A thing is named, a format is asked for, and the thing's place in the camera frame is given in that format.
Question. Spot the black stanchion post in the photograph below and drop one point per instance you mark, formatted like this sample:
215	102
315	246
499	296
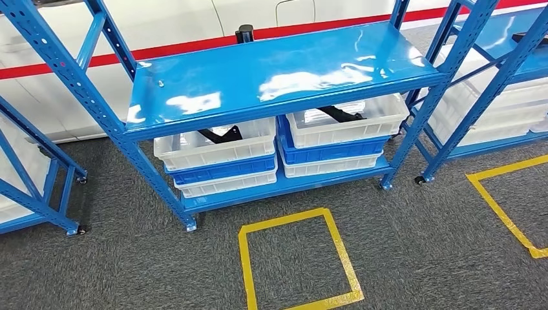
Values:
245	34

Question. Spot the black plastic piece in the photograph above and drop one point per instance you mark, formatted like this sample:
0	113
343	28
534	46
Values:
531	38

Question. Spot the yellow floor tape square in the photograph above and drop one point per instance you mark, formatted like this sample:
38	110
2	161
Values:
247	265

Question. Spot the red barrier belt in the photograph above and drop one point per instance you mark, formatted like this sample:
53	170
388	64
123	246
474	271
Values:
180	48

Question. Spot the blue metal shelf rack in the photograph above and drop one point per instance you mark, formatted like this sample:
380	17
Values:
25	201
484	100
278	64

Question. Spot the white plastic crate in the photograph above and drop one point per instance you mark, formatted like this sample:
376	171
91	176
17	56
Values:
329	167
513	113
13	212
526	92
492	134
342	132
227	185
30	162
214	154

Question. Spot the black curved part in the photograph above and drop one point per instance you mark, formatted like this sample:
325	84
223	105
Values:
222	136
342	114

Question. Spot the white car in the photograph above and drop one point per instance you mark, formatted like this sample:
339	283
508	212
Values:
150	21

